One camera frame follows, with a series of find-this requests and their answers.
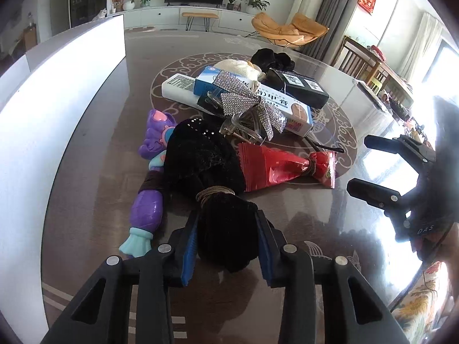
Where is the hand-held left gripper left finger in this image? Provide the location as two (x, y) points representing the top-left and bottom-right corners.
(40, 208), (201, 344)

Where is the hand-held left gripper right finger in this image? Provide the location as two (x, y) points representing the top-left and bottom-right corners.
(255, 208), (411, 344)

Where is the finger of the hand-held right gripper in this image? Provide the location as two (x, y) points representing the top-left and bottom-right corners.
(365, 134), (437, 163)
(347, 178), (421, 219)

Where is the black fuzzy rhinestone hair accessory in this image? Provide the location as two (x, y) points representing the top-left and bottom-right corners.
(163, 118), (259, 273)

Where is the clear plastic claw clip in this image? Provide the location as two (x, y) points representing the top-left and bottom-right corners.
(219, 109), (268, 146)

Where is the silver rhinestone bow hair clip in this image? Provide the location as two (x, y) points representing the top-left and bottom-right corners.
(206, 70), (287, 141)

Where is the black velvet scrunchie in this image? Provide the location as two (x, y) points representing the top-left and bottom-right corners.
(250, 47), (295, 72)

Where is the cream knit drawstring pouch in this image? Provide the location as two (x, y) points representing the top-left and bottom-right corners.
(213, 59), (268, 84)

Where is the remote control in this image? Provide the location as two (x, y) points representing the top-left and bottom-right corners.
(357, 82), (390, 112)

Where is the purple and teal plastic toy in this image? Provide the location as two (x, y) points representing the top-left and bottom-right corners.
(119, 109), (176, 259)

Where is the black bobby pin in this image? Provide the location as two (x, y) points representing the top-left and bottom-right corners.
(308, 140), (345, 154)

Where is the red snack packet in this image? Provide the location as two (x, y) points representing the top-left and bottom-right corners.
(237, 142), (338, 192)

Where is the wooden dining chair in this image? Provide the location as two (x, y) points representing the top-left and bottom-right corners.
(332, 36), (381, 79)

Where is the blue and white medicine box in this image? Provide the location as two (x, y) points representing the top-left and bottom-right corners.
(194, 65), (314, 137)

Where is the black cardboard box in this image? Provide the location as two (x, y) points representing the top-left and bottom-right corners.
(267, 68), (330, 109)

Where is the floral seat cushion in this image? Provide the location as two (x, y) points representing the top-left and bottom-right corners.
(392, 261), (453, 335)

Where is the grey curtain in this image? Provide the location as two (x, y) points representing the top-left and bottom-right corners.
(316, 0), (370, 65)

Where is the orange lounge chair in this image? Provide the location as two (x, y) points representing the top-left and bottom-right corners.
(246, 12), (329, 49)

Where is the white power bank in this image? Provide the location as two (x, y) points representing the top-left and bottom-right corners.
(161, 73), (216, 110)

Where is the large leafy potted plant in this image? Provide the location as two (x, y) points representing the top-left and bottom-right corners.
(241, 0), (270, 14)

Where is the wooden bench with metal legs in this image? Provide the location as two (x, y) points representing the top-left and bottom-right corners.
(181, 11), (219, 32)

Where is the white television cabinet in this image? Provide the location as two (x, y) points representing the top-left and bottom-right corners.
(114, 5), (259, 38)

